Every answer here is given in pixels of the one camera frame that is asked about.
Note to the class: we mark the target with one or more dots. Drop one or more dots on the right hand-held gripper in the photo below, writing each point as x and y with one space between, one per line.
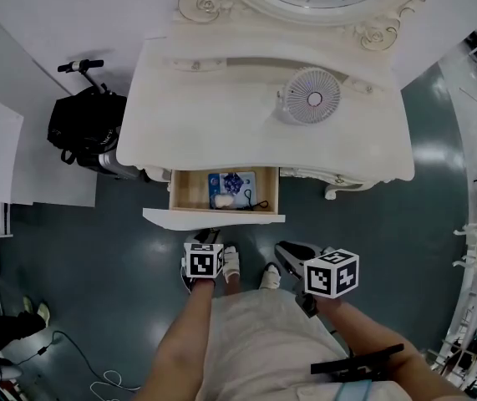
332 276

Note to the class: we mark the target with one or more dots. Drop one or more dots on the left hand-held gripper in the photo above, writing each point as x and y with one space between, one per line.
202 261

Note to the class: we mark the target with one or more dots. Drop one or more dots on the large white wooden drawer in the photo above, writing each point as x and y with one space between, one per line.
192 190

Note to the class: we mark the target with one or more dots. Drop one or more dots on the person's left forearm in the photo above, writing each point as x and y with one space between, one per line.
179 341

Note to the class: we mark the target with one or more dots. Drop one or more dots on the person's right forearm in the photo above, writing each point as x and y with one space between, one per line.
359 324

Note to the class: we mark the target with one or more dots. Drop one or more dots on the white ornate dressing table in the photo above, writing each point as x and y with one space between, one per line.
204 119

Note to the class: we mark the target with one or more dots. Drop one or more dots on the person's left white sandal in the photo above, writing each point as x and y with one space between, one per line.
232 263

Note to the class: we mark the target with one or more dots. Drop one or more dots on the person's white sandal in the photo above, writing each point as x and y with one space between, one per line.
270 278
232 263

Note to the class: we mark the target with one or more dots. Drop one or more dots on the person's right white sandal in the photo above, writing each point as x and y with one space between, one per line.
270 278

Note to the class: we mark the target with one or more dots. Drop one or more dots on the white fluffy puff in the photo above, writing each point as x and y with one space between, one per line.
224 201

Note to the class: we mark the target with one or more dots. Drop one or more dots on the blue patterned flat packet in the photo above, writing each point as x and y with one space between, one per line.
231 182

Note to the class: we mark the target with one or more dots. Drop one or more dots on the person's white dress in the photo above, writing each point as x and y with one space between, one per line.
263 341

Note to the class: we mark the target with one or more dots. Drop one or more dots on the silver scooter suitcase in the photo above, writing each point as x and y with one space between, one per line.
108 161

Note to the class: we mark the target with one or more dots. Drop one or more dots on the white desk fan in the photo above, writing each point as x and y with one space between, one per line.
305 98

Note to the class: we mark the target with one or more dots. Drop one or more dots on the black backpack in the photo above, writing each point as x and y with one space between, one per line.
79 123

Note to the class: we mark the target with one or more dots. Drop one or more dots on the oval mirror with ornate frame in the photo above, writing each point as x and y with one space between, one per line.
204 4

